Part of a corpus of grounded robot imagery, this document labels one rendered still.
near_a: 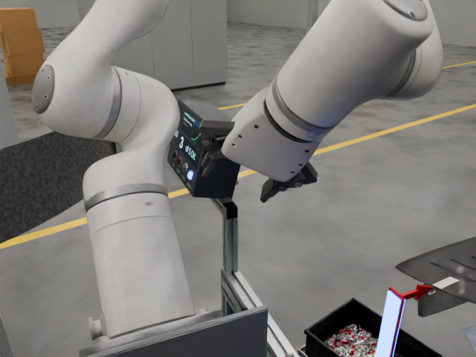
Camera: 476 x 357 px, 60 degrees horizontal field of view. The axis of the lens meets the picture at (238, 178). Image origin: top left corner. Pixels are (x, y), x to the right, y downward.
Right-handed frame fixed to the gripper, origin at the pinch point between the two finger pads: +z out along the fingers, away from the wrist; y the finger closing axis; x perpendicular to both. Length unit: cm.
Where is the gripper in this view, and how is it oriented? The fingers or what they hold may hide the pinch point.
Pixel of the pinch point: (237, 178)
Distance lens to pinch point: 58.1
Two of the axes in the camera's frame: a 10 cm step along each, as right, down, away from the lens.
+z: -4.2, 4.8, 7.7
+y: -8.9, -3.9, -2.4
